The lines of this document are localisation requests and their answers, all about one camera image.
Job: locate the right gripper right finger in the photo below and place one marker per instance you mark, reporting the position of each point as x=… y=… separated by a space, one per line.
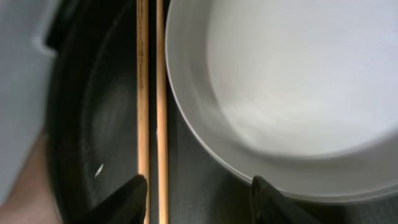
x=269 y=206

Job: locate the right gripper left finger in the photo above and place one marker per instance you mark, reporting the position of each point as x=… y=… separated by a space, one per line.
x=127 y=205

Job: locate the grey round plate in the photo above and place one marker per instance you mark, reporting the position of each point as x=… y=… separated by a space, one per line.
x=301 y=93

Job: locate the wooden chopstick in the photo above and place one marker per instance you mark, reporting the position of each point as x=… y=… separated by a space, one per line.
x=143 y=150
x=161 y=99

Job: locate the round black serving tray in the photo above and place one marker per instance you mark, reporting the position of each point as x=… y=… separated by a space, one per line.
x=92 y=122

